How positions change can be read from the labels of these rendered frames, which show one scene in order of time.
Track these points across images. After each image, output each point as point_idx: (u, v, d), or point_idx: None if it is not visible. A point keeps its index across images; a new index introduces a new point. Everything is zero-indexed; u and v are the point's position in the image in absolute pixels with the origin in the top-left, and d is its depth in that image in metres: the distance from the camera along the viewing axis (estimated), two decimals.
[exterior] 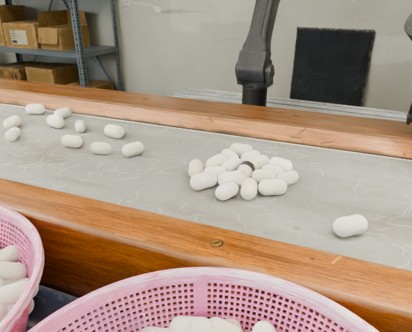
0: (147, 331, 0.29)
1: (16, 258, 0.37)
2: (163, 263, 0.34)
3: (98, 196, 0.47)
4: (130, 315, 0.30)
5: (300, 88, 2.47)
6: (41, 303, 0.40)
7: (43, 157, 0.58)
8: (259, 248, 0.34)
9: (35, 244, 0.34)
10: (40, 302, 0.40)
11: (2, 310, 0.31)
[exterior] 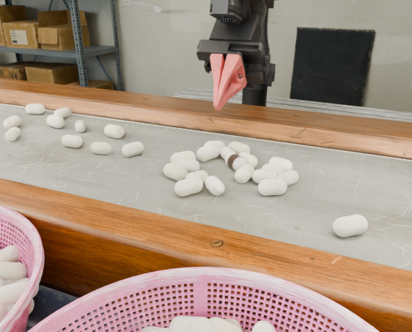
0: (147, 331, 0.29)
1: (16, 258, 0.37)
2: (163, 263, 0.34)
3: (98, 196, 0.47)
4: (130, 315, 0.30)
5: (300, 88, 2.47)
6: (41, 303, 0.40)
7: (43, 157, 0.58)
8: (259, 248, 0.34)
9: (35, 244, 0.34)
10: (40, 302, 0.40)
11: (2, 310, 0.31)
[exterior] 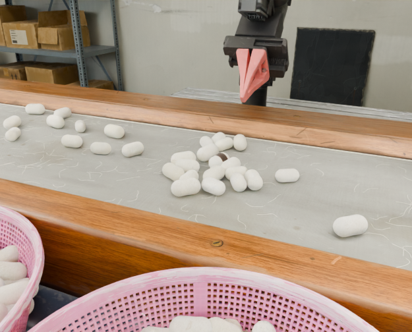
0: (147, 331, 0.29)
1: (16, 258, 0.37)
2: (163, 263, 0.34)
3: (98, 196, 0.47)
4: (130, 315, 0.30)
5: (300, 88, 2.47)
6: (41, 303, 0.40)
7: (43, 157, 0.58)
8: (259, 248, 0.34)
9: (35, 244, 0.34)
10: (40, 302, 0.40)
11: (2, 310, 0.31)
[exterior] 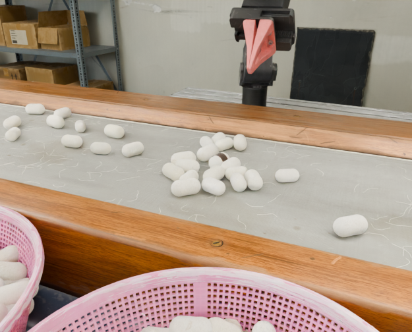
0: (147, 331, 0.29)
1: (16, 258, 0.37)
2: (163, 263, 0.34)
3: (98, 196, 0.47)
4: (130, 315, 0.30)
5: (300, 88, 2.47)
6: (41, 303, 0.40)
7: (43, 157, 0.58)
8: (259, 248, 0.34)
9: (35, 244, 0.34)
10: (40, 302, 0.40)
11: (2, 310, 0.31)
